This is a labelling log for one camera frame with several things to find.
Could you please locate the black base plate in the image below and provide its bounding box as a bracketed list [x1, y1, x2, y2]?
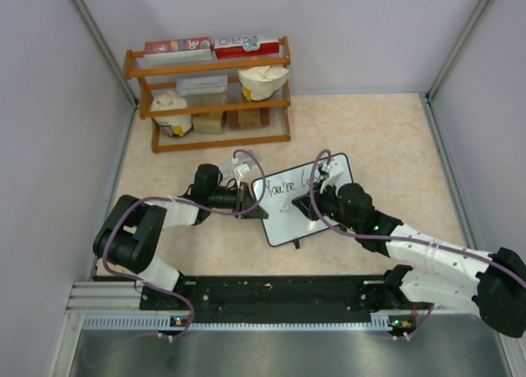
[139, 275, 415, 324]

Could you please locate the wooden three tier shelf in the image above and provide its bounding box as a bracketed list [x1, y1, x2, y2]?
[123, 36, 292, 153]

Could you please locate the clear plastic box on shelf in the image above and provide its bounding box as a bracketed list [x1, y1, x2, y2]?
[176, 75, 228, 96]

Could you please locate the grey slotted cable duct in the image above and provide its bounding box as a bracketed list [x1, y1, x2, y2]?
[81, 310, 416, 333]

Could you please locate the white black marker pen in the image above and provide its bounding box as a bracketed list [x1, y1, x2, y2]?
[280, 204, 293, 212]

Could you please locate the aluminium rail frame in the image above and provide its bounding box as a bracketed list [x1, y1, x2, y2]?
[66, 281, 143, 313]

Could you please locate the black framed whiteboard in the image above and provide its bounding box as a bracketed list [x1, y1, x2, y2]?
[251, 161, 327, 247]

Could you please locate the red white foil box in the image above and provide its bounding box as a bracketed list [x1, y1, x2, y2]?
[143, 36, 213, 65]

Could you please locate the tan cardboard box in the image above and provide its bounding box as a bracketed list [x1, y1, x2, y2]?
[192, 111, 225, 134]

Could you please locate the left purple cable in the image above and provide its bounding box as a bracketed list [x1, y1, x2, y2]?
[101, 148, 269, 341]

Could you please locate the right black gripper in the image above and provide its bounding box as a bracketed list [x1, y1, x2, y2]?
[293, 178, 360, 233]

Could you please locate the brown cardboard box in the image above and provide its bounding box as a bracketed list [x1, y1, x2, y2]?
[227, 108, 270, 130]

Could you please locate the cream paper bag upper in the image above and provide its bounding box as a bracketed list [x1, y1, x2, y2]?
[238, 66, 288, 101]

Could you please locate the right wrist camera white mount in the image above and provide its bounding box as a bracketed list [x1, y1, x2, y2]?
[316, 159, 344, 194]

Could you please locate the white bag lower left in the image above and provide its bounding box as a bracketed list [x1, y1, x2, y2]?
[150, 90, 193, 138]

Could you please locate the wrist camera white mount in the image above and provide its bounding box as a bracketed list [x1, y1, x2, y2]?
[316, 159, 344, 194]
[232, 158, 254, 183]

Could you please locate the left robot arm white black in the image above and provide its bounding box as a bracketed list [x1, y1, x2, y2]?
[93, 163, 268, 309]

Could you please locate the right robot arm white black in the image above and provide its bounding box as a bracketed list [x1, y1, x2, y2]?
[292, 183, 525, 338]

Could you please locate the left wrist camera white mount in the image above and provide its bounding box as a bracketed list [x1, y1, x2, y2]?
[232, 158, 254, 183]

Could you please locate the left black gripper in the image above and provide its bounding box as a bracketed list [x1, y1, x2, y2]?
[209, 182, 268, 219]

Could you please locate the red white wrap box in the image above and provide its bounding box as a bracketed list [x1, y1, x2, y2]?
[213, 34, 280, 59]

